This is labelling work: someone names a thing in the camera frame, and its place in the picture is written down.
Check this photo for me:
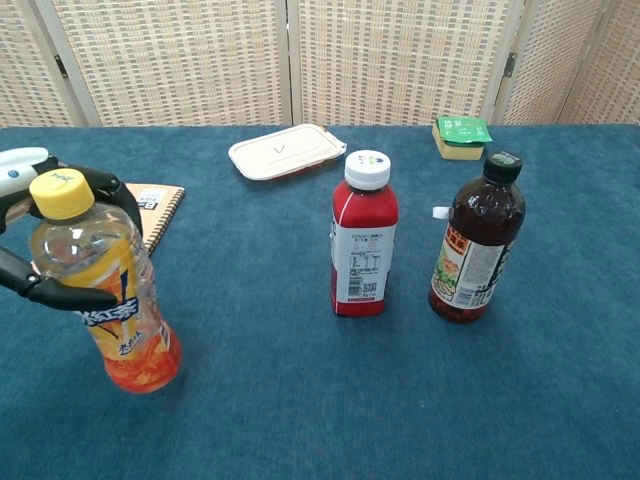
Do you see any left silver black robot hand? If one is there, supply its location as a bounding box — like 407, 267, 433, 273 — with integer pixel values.
0, 147, 145, 312

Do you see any yellow-cap orange tea bottle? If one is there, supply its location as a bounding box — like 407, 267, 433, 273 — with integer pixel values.
28, 168, 183, 395

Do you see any dark brown tea bottle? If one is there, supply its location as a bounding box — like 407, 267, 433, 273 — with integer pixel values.
428, 152, 527, 324

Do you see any kraft spiral notebook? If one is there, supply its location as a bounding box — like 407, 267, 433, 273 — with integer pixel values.
9, 182, 187, 257

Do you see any woven folding screen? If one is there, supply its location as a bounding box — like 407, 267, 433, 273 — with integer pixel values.
0, 0, 640, 129

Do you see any white lidded lunch box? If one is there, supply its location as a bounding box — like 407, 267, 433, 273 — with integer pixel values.
228, 123, 348, 181

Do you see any red juice bottle white cap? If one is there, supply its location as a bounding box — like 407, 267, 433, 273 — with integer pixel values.
328, 149, 401, 318

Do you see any blue felt table cloth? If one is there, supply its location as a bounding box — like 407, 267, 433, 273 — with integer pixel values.
0, 123, 640, 480

